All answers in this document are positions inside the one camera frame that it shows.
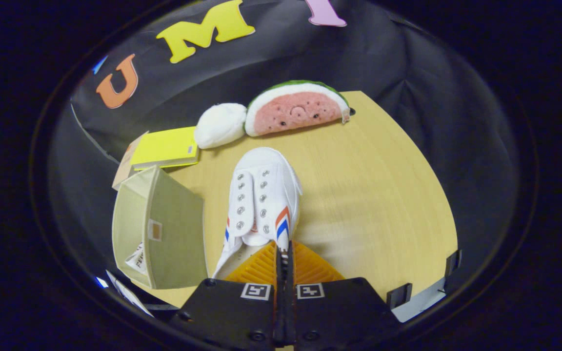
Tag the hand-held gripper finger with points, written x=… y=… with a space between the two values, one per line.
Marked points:
x=290 y=312
x=279 y=312

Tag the cream fabric storage box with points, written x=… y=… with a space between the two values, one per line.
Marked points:
x=173 y=234

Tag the black table clamp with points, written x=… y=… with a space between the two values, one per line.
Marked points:
x=398 y=295
x=453 y=261

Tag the white flat panel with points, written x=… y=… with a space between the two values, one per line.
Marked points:
x=422 y=300

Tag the white paper sheet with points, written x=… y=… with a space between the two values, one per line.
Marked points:
x=125 y=291

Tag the white plush toy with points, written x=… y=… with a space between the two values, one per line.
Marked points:
x=220 y=124

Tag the yellow book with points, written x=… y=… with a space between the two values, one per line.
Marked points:
x=166 y=146

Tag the watermelon plush toy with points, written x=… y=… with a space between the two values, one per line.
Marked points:
x=295 y=109

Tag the beige book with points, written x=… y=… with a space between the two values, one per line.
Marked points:
x=125 y=168

